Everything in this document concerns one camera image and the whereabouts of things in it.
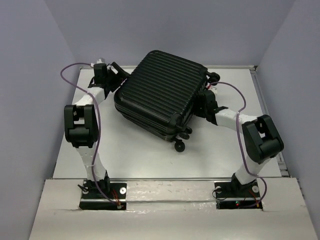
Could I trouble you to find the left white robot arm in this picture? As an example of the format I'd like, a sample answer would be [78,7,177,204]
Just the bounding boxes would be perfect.
[63,60,129,199]

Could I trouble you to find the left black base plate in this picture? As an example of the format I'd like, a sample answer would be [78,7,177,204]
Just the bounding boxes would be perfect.
[77,181,127,211]

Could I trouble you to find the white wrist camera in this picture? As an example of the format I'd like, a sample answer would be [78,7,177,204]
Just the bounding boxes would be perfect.
[96,58,106,65]
[206,84,218,95]

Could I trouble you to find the metal table edge rail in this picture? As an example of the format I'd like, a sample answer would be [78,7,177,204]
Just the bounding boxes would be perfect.
[250,65,285,165]

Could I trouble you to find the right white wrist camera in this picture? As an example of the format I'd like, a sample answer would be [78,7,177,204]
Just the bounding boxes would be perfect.
[206,84,218,95]

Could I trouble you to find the black hard-shell suitcase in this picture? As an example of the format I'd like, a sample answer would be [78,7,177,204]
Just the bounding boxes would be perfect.
[113,50,221,153]

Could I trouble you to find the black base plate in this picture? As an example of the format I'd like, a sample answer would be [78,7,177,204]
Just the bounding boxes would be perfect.
[77,181,127,211]
[211,181,263,210]

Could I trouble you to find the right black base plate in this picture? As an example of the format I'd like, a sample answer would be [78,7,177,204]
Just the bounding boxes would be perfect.
[211,181,263,210]

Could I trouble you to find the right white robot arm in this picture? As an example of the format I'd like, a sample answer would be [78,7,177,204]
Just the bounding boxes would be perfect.
[195,90,284,196]

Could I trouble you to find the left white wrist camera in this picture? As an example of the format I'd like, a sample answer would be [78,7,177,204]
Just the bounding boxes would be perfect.
[96,58,106,65]

